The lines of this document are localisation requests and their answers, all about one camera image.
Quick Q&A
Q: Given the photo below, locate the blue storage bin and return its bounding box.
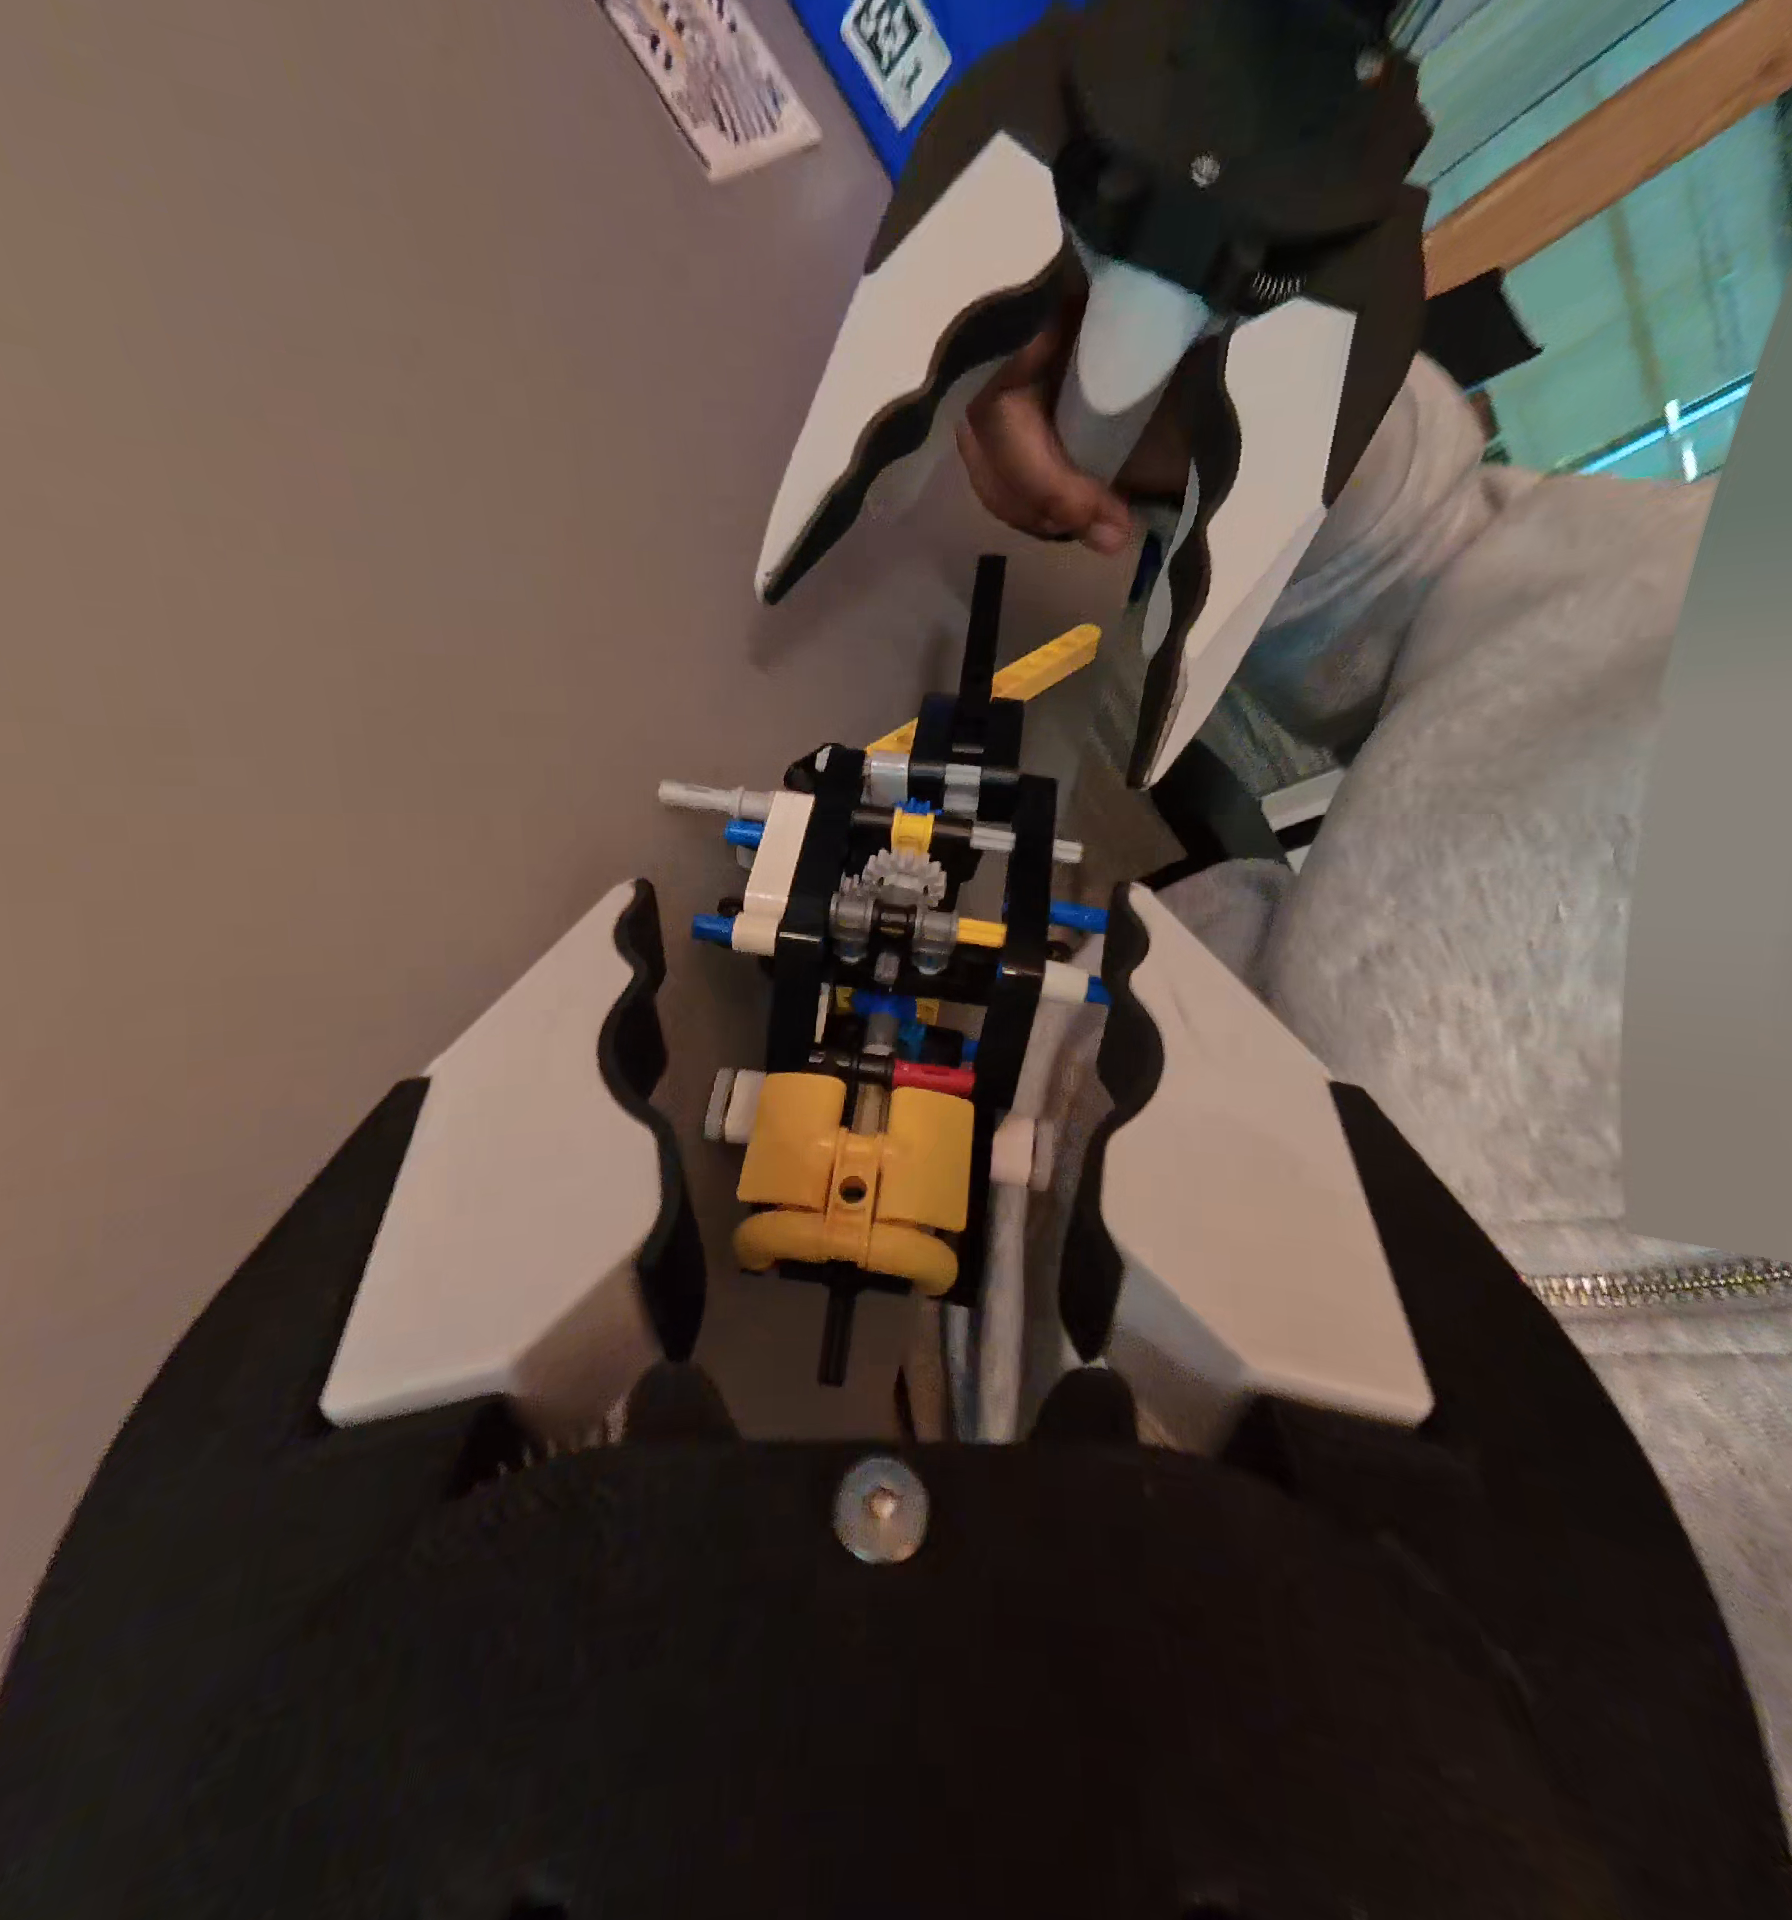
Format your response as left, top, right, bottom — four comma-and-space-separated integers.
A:
789, 0, 1078, 191

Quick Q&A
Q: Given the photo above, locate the striped sticker sheet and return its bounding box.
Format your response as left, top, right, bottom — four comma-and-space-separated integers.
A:
597, 0, 821, 180

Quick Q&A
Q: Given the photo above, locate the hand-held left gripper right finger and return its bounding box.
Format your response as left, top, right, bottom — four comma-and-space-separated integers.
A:
1067, 878, 1440, 1453

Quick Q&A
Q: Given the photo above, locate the black yellow lego model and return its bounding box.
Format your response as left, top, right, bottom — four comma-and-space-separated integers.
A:
659, 560, 1115, 1386

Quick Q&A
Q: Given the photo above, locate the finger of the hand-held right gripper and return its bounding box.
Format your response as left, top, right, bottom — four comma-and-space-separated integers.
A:
752, 128, 1069, 613
1129, 307, 1362, 796

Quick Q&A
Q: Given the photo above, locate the person's right hand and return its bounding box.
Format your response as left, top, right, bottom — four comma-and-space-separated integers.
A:
955, 324, 1194, 549

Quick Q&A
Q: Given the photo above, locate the wooden post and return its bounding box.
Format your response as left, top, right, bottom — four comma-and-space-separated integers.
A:
1426, 0, 1792, 289

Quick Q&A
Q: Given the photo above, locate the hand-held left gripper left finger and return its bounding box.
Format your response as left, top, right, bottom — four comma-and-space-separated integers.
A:
319, 878, 710, 1432

